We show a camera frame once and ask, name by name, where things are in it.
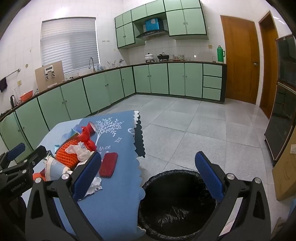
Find white window blind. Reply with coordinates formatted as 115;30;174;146
41;17;100;74

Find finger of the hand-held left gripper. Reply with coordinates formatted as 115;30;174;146
0;142;26;172
0;145;48;178

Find blue and white carton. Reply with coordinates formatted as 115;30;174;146
69;125;82;137

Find white tissue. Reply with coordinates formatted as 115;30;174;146
87;176;102;195

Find green wall cabinets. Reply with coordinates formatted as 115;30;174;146
114;0;208;49

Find metal towel bar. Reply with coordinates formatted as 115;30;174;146
5;68;21;78

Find green thermos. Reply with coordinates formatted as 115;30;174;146
216;45;225;63

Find wooden door with handle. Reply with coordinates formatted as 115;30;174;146
220;15;262;105

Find orange basin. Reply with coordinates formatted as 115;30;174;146
20;90;34;102

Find black range hood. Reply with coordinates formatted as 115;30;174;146
136;30;169;39

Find black bin with bag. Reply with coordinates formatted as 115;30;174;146
138;170;219;240

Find cardboard box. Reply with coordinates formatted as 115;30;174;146
272;144;296;202

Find brown board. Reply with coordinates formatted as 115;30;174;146
35;61;65;91

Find black glass cabinet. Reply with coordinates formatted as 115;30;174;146
264;35;296;166

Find white plastic wrap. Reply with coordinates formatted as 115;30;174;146
65;142;94;161

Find plain wooden door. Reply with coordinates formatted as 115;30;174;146
258;11;279;118

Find blue tree-print tablecloth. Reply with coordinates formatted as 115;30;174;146
21;110;147;235

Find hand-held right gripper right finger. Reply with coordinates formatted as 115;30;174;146
194;151;271;241

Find blue box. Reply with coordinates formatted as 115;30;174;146
145;17;163;32

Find red scouring pad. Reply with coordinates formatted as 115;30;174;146
99;152;118;179

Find orange foam fruit net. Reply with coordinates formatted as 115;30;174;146
55;139;80;168
77;130;97;152

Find red plastic wrapper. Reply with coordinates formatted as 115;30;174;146
33;170;47;182

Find white clip holder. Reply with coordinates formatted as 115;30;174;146
44;65;56;80

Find blue plastic bag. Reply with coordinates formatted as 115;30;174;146
60;127;77;142

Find green base cabinets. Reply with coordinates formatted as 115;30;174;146
0;61;227;160

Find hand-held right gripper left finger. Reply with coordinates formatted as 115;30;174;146
25;151;105;241

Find light blue paper cup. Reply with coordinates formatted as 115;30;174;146
44;156;73;181

